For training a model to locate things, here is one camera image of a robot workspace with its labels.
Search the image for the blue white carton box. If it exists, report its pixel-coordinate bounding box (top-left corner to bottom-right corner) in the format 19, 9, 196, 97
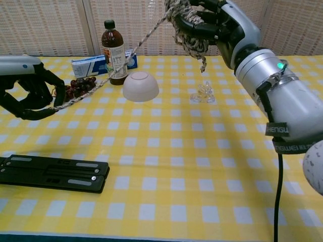
71, 49, 139, 78

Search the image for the yellow white checked tablecloth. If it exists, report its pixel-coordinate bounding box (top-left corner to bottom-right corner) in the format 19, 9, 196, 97
0, 54, 323, 236

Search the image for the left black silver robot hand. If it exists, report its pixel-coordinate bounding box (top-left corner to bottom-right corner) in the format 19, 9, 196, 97
0, 55, 66, 121

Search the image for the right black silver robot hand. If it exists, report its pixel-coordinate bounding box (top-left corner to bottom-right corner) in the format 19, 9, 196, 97
176, 0, 262, 70

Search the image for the woven folding screen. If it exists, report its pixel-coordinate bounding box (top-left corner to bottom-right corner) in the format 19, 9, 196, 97
0, 0, 323, 57

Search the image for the dark glass bottle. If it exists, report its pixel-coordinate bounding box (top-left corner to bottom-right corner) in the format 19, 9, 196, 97
101, 20, 128, 86

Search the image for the speckled braided rope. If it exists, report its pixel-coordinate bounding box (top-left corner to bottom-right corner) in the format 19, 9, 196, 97
51, 0, 211, 111

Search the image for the upturned white bowl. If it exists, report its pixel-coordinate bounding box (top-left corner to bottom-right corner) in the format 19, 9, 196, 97
122, 71, 160, 103

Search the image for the bunch of dark red grapes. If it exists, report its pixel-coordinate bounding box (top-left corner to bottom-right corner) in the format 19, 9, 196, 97
51, 77, 97, 103

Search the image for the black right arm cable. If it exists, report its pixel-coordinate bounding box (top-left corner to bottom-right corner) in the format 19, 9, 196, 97
256, 80, 285, 242

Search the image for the black folding stand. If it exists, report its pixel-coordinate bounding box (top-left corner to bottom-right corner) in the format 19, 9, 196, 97
0, 154, 111, 194

